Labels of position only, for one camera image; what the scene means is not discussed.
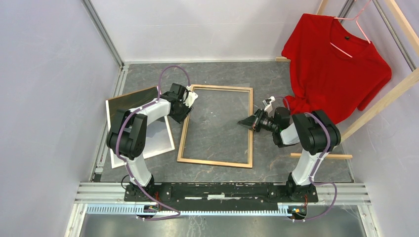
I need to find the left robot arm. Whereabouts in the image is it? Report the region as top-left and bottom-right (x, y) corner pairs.
(106, 83), (198, 201)

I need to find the white slotted cable duct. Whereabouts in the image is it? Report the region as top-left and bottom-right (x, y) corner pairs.
(86, 204), (291, 217)

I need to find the clear plastic sheet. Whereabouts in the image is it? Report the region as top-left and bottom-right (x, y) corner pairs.
(185, 83), (252, 162)

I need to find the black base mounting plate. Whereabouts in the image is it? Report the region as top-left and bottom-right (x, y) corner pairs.
(124, 182), (319, 211)

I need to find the black wooden picture frame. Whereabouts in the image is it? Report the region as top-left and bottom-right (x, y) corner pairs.
(177, 84), (254, 169)

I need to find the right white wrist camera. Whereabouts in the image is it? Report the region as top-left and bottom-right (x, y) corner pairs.
(262, 96), (276, 114)

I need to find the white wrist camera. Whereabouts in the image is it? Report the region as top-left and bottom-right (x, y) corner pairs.
(262, 96), (276, 114)
(183, 90), (198, 108)

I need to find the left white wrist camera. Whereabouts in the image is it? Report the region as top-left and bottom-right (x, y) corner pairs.
(183, 90), (198, 108)

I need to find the aluminium rail frame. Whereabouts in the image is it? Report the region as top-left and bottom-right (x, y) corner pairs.
(64, 0), (382, 237)

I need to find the wooden clothes rack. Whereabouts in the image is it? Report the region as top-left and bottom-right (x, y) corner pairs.
(275, 0), (419, 160)

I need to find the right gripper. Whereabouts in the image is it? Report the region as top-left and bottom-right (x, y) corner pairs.
(237, 108), (278, 132)

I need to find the red t-shirt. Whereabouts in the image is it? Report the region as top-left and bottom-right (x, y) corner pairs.
(281, 13), (393, 130)

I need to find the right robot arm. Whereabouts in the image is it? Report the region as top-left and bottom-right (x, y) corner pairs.
(237, 107), (341, 201)

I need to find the pink clothes hanger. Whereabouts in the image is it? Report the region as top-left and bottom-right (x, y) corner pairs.
(326, 0), (375, 61)

